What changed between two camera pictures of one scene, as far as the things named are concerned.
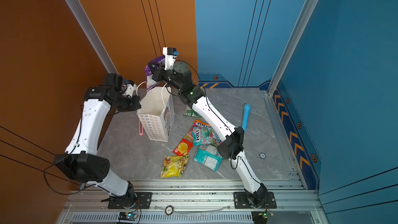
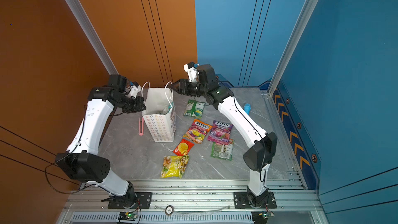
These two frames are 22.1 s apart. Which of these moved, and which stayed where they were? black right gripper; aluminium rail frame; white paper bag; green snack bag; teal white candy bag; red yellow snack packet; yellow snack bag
Moved: black right gripper; teal white candy bag; white paper bag
Stayed: aluminium rail frame; green snack bag; red yellow snack packet; yellow snack bag
